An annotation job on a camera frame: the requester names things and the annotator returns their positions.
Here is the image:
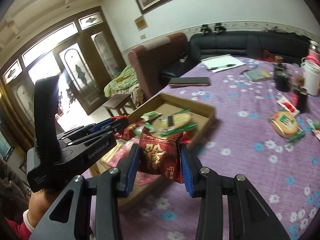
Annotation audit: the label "clear green-edged snack pack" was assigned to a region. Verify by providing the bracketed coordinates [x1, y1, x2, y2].
[159, 123, 198, 137]

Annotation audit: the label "dark red foil snack bag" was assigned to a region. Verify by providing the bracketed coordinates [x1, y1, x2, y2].
[138, 127, 190, 184]

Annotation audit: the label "round cracker pack black label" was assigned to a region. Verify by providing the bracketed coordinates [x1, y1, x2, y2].
[159, 111, 192, 131]

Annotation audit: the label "red sleeve forearm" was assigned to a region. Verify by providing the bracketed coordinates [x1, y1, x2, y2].
[5, 210, 34, 240]

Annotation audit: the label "person's left hand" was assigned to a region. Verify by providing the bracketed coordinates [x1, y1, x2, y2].
[27, 190, 59, 228]

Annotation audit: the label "wooden stool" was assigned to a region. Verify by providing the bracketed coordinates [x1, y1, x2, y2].
[103, 94, 136, 117]

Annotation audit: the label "light green snack pack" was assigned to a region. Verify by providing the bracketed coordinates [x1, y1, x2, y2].
[140, 111, 162, 122]

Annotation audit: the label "cardboard tray box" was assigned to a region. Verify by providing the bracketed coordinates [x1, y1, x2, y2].
[89, 93, 215, 213]

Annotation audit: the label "green floral cloth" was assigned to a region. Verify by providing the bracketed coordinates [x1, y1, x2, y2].
[104, 65, 138, 98]

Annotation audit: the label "maroon armchair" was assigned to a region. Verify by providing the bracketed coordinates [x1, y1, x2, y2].
[127, 32, 188, 99]

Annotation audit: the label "wooden glass door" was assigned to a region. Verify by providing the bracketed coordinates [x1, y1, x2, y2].
[1, 7, 125, 140]

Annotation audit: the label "purple floral tablecloth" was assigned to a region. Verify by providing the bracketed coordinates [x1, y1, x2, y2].
[82, 56, 320, 240]

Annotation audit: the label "round cracker pack green label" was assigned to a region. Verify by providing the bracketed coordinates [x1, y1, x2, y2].
[270, 111, 298, 138]

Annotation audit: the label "black pen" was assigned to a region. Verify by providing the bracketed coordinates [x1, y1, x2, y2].
[208, 64, 237, 70]

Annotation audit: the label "white paper sheets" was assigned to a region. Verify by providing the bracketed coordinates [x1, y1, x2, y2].
[201, 54, 245, 73]

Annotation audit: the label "red white sachet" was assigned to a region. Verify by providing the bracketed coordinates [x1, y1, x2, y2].
[277, 96, 300, 117]

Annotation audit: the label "red black canister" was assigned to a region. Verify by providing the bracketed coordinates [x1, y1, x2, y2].
[292, 87, 308, 113]

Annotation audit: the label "black cup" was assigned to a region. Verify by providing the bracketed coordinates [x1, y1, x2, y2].
[274, 71, 290, 92]

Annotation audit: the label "green notebook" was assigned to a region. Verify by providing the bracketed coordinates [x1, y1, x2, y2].
[244, 68, 273, 82]

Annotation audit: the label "white plastic jar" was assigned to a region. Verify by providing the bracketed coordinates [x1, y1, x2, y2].
[300, 58, 320, 96]

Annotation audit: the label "black sofa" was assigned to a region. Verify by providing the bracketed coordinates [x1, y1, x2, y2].
[159, 31, 310, 85]

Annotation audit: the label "pink thermos bottle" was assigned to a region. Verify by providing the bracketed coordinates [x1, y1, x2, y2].
[307, 40, 320, 65]

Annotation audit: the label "small wall plaque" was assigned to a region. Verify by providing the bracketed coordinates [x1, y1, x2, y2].
[135, 15, 148, 31]

